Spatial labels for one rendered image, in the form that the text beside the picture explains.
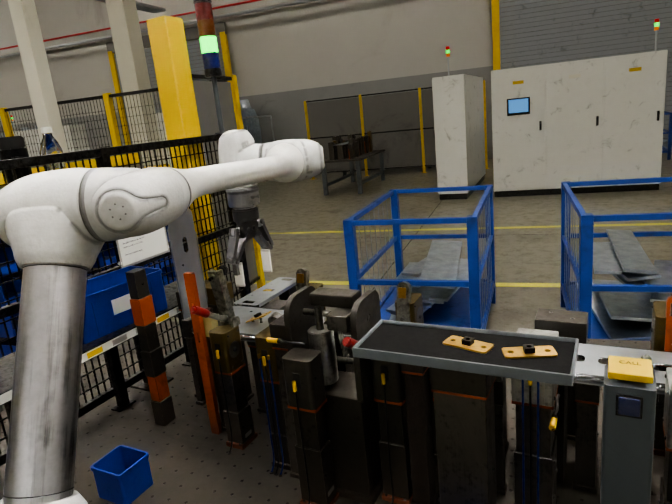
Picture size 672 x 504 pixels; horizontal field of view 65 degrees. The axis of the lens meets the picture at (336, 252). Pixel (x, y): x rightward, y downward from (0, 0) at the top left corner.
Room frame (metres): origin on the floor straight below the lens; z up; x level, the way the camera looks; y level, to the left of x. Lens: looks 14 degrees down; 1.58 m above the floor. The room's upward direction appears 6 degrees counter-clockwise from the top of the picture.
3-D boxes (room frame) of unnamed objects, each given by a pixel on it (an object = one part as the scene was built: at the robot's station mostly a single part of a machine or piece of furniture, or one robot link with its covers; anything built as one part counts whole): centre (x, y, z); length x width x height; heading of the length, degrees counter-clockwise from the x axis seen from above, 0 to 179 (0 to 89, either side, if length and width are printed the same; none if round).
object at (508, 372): (0.86, -0.20, 1.16); 0.37 x 0.14 x 0.02; 61
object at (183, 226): (1.62, 0.47, 1.17); 0.12 x 0.01 x 0.34; 151
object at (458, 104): (9.92, -2.52, 1.22); 2.40 x 0.54 x 2.45; 156
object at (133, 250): (1.84, 0.68, 1.30); 0.23 x 0.02 x 0.31; 151
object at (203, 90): (4.43, 0.90, 1.00); 1.04 x 0.14 x 2.00; 160
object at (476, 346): (0.86, -0.22, 1.17); 0.08 x 0.04 x 0.01; 47
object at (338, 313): (1.13, 0.02, 0.94); 0.18 x 0.13 x 0.49; 61
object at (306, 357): (1.05, 0.11, 0.89); 0.09 x 0.08 x 0.38; 151
